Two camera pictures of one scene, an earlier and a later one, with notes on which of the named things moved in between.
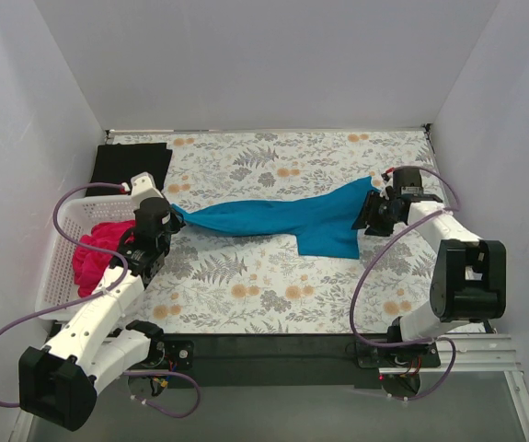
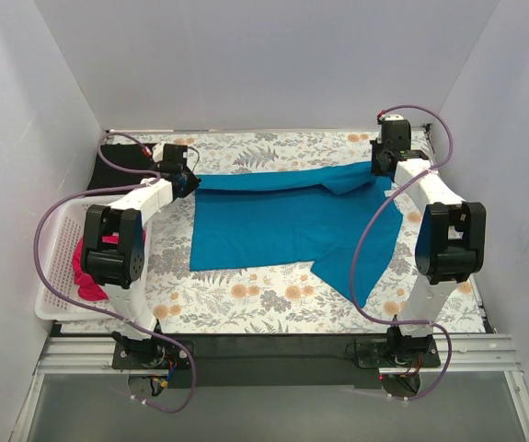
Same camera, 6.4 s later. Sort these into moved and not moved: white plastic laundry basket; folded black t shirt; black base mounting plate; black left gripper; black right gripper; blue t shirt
Moved: blue t shirt; black left gripper; black right gripper
Not moved: white plastic laundry basket; folded black t shirt; black base mounting plate
